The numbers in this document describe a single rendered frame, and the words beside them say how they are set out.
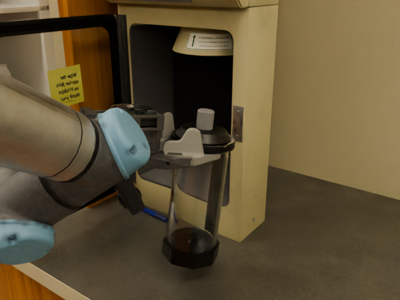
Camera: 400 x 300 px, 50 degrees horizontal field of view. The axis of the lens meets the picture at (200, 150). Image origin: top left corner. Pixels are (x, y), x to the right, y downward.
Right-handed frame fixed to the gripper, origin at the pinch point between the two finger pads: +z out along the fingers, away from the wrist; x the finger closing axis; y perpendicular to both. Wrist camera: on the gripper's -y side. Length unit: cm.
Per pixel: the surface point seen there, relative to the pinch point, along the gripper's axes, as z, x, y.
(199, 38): 7.0, 16.7, 16.8
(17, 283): -26, 31, -41
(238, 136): 11.4, 5.4, 0.1
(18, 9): -14, 122, 15
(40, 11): -5, 126, 15
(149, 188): 3.4, 27.2, -19.2
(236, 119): 10.8, 6.0, 3.4
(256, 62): 13.4, 6.0, 14.2
